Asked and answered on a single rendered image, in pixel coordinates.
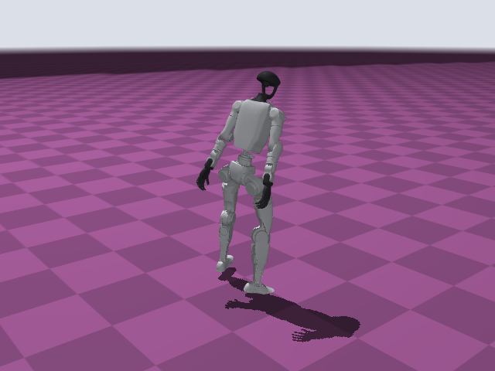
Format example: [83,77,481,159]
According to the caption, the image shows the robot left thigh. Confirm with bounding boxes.
[218,165,240,226]

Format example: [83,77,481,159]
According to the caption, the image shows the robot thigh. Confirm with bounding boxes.
[218,165,240,226]
[245,173,273,242]

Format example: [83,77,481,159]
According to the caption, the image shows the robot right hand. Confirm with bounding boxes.
[255,173,273,209]

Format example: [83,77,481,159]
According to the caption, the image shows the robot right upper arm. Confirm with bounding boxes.
[268,107,285,152]

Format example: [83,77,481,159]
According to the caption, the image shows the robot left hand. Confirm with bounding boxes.
[196,158,214,190]

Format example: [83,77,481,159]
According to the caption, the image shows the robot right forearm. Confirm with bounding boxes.
[262,142,283,182]

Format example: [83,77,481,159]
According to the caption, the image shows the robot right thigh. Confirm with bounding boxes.
[245,173,273,242]

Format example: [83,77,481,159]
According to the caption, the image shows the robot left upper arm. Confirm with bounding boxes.
[220,100,244,142]

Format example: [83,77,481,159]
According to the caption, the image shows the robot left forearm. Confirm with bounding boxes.
[207,133,227,168]

